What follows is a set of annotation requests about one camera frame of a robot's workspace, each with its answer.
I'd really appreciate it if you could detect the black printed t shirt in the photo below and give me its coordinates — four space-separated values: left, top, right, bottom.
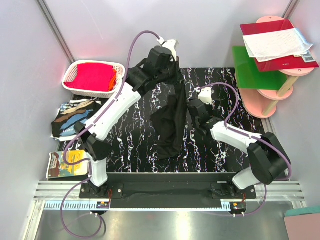
150 61 188 160
51 99 102 142

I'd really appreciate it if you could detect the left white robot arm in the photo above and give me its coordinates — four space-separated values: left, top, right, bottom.
75 42 179 188

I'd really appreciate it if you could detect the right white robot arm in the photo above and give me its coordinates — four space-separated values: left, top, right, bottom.
188 99 291 190

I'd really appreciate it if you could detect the white plastic laundry basket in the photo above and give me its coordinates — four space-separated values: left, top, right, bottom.
62 60 126 99

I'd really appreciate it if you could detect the orange folded t shirt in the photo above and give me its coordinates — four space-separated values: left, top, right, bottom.
108 69 117 92

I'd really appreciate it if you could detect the pink round tiered shelf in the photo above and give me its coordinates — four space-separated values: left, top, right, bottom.
238 15 315 119

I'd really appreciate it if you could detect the green plastic sheet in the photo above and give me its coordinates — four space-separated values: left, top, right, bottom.
232 46 287 91

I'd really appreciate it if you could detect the pink folded t shirt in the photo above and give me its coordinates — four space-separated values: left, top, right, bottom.
65 63 114 92

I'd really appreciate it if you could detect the white mesh bag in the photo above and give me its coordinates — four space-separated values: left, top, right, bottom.
243 28 313 62

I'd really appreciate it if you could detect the folded black printed t shirt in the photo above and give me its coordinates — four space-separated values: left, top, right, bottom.
51 99 102 142

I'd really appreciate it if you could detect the red plastic sheet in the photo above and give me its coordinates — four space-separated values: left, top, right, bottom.
240 19 319 72

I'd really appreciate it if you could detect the teal board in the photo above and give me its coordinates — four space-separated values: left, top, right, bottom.
285 208 320 217

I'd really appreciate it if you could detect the illustrated book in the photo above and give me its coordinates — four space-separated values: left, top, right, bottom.
46 150 89 180

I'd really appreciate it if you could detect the pink board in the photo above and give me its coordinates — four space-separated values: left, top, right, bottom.
284 213 320 240

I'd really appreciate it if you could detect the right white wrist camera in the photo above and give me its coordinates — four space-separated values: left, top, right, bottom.
197 87 213 105

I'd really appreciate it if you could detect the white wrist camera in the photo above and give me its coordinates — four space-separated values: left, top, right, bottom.
197 87 213 105
157 36 179 61

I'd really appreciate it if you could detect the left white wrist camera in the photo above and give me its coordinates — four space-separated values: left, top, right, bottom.
157 36 179 61

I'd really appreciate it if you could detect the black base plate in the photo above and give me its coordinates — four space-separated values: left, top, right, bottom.
79 173 257 211

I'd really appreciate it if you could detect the aluminium rail frame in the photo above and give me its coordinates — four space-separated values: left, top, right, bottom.
24 181 306 240

